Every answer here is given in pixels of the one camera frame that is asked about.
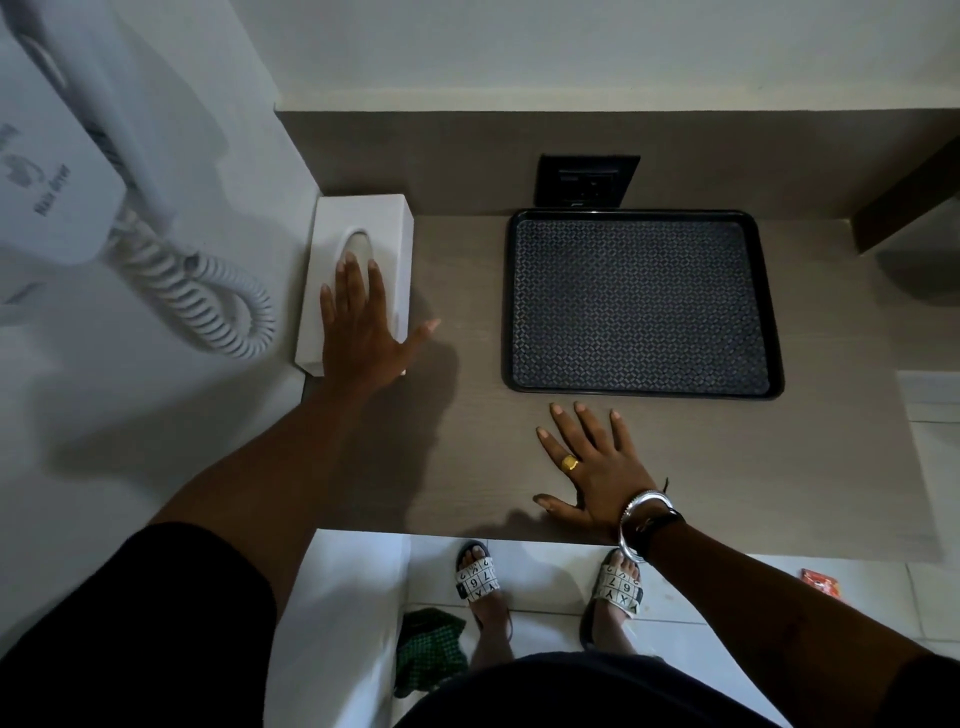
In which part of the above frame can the person's left hand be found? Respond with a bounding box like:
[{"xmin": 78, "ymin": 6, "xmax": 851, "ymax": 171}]
[{"xmin": 320, "ymin": 251, "xmax": 442, "ymax": 400}]

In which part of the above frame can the person's right hand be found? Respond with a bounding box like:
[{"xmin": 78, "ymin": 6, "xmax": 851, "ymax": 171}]
[{"xmin": 533, "ymin": 402, "xmax": 670, "ymax": 543}]

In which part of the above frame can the white tissue box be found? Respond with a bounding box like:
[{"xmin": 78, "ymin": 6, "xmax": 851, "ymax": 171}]
[{"xmin": 293, "ymin": 194, "xmax": 416, "ymax": 379}]

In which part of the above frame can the black patterned tray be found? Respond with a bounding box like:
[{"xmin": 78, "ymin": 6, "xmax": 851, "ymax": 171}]
[{"xmin": 502, "ymin": 209, "xmax": 786, "ymax": 400}]

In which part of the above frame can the person's right forearm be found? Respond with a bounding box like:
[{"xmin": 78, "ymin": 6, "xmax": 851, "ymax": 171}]
[{"xmin": 646, "ymin": 517, "xmax": 935, "ymax": 728}]

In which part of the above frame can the person's left forearm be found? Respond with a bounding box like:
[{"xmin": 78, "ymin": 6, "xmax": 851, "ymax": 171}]
[{"xmin": 149, "ymin": 378, "xmax": 380, "ymax": 624}]

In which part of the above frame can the person's right foot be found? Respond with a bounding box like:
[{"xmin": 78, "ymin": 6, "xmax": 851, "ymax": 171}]
[{"xmin": 586, "ymin": 551, "xmax": 640, "ymax": 658}]

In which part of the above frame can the person's foot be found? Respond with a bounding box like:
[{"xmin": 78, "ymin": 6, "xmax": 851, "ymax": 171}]
[
  {"xmin": 586, "ymin": 551, "xmax": 640, "ymax": 658},
  {"xmin": 458, "ymin": 545, "xmax": 516, "ymax": 673}
]

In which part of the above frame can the person's left foot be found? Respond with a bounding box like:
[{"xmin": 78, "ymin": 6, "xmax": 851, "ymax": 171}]
[{"xmin": 458, "ymin": 545, "xmax": 516, "ymax": 673}]

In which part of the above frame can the white patterned right sandal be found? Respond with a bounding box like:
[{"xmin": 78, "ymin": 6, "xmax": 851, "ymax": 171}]
[{"xmin": 578, "ymin": 548, "xmax": 646, "ymax": 654}]

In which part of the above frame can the white patterned sandal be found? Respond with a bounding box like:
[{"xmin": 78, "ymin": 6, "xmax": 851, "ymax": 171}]
[
  {"xmin": 578, "ymin": 548, "xmax": 646, "ymax": 654},
  {"xmin": 452, "ymin": 539, "xmax": 516, "ymax": 646}
]

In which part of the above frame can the white patterned left sandal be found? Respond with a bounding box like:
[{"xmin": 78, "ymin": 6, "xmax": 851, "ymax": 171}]
[{"xmin": 452, "ymin": 539, "xmax": 516, "ymax": 646}]

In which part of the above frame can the red packet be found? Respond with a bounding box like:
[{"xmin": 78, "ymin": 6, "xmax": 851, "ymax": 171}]
[{"xmin": 800, "ymin": 568, "xmax": 844, "ymax": 602}]

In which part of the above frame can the green cloth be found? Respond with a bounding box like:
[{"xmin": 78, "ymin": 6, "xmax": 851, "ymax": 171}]
[{"xmin": 393, "ymin": 607, "xmax": 471, "ymax": 700}]

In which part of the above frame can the black shirt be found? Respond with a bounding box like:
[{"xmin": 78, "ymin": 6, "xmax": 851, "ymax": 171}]
[{"xmin": 0, "ymin": 522, "xmax": 960, "ymax": 728}]

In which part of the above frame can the dark brown shelf panel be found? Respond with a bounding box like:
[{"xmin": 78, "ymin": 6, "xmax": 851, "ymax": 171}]
[{"xmin": 851, "ymin": 153, "xmax": 960, "ymax": 255}]

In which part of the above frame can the silver bracelet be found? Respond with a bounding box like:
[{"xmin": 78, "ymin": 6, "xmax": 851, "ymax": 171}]
[{"xmin": 616, "ymin": 490, "xmax": 676, "ymax": 565}]

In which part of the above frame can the white coiled cord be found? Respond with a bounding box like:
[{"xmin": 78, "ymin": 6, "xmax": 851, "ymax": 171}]
[{"xmin": 104, "ymin": 209, "xmax": 277, "ymax": 361}]

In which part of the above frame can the black wall outlet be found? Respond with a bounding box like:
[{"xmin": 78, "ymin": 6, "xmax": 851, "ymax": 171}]
[{"xmin": 533, "ymin": 153, "xmax": 642, "ymax": 210}]

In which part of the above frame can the white wall hair dryer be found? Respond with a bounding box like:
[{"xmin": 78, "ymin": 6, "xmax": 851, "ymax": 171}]
[{"xmin": 0, "ymin": 0, "xmax": 181, "ymax": 269}]

